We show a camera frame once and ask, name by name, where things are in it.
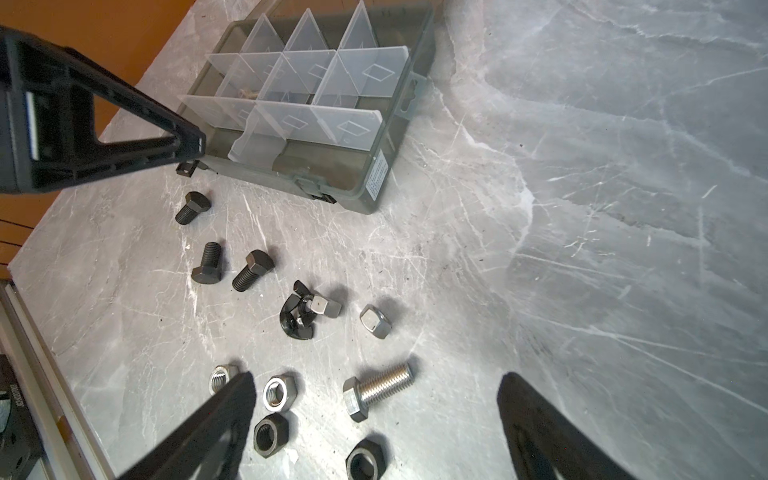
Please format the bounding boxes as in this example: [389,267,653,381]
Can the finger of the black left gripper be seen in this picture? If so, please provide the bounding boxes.
[1,27,206,194]

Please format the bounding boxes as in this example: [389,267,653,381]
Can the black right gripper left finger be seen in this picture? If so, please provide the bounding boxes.
[121,372,256,479]

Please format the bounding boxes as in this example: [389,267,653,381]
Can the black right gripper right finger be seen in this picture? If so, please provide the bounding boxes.
[497,372,633,479]

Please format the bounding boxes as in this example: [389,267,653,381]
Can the brass wing nut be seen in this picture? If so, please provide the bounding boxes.
[238,89,258,100]

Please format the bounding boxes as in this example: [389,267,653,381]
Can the silver hex nut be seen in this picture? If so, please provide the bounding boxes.
[209,364,240,395]
[262,375,297,413]

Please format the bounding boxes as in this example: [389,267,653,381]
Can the black hex nut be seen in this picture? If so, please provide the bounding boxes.
[253,413,289,458]
[345,439,386,480]

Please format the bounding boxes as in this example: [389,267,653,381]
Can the black hex bolt far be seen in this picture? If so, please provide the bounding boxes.
[175,191,211,225]

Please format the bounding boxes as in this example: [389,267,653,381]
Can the black hex bolt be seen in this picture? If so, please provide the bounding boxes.
[232,250,275,292]
[191,242,222,285]
[175,191,211,225]

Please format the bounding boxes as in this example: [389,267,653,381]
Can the silver hex bolt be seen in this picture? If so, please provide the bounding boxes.
[342,362,414,423]

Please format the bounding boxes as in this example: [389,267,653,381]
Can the black hex bolt middle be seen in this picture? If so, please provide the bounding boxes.
[191,242,222,285]

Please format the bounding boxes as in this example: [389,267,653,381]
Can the black hex bolt near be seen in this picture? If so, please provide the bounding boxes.
[232,250,275,292]

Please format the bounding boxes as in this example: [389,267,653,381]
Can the grey plastic organizer box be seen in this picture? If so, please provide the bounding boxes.
[180,1,437,215]

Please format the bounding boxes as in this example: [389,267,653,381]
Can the aluminium front rail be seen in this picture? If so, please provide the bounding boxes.
[1,280,115,479]

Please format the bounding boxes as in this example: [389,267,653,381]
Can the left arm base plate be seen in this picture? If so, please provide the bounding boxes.
[1,354,43,479]

